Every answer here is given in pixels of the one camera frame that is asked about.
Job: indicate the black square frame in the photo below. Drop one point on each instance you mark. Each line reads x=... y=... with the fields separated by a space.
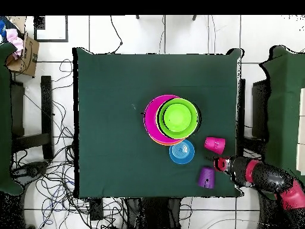
x=51 y=40

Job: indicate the dark green tablecloth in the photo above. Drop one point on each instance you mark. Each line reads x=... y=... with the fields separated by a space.
x=107 y=78

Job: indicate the black leg frame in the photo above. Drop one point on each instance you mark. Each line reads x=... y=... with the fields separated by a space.
x=46 y=107

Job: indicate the black tripod foot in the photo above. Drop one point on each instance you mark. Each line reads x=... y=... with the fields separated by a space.
x=137 y=17
x=194 y=17

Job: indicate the cardboard box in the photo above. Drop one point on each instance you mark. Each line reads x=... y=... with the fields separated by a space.
x=28 y=59

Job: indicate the small green plastic bowl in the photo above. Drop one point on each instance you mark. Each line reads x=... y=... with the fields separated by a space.
x=177 y=117

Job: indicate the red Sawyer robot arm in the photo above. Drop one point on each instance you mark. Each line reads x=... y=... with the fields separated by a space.
x=269 y=176

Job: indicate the black floor stand base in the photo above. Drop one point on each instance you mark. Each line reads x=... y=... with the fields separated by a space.
x=31 y=168

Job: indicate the pink cloth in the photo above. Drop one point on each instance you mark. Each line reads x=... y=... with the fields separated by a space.
x=14 y=39

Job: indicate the green covered side table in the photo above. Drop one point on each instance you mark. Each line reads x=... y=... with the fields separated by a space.
x=4 y=119
x=286 y=119

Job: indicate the orange plastic bowl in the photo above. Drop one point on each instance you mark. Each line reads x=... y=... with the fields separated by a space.
x=164 y=143

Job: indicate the white panel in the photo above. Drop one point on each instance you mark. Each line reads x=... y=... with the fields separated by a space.
x=302 y=131

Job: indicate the pink plastic bowl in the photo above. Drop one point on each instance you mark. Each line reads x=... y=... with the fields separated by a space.
x=151 y=119

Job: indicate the blue fabric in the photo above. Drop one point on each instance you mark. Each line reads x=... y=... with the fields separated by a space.
x=2 y=26

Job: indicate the red plastic cup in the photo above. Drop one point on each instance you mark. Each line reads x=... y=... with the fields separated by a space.
x=214 y=145

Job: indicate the large green plastic bowl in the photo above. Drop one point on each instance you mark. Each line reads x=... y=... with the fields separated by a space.
x=164 y=128

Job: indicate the blue plastic bowl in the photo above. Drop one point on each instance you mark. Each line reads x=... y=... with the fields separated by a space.
x=181 y=153

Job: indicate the purple plastic cup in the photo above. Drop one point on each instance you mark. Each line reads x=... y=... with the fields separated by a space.
x=206 y=177

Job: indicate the black side frame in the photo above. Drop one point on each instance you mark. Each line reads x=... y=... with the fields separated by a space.
x=259 y=107

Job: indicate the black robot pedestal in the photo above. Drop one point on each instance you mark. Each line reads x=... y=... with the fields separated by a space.
x=152 y=214

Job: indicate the black power strip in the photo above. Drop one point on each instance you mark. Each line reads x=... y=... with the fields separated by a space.
x=96 y=210

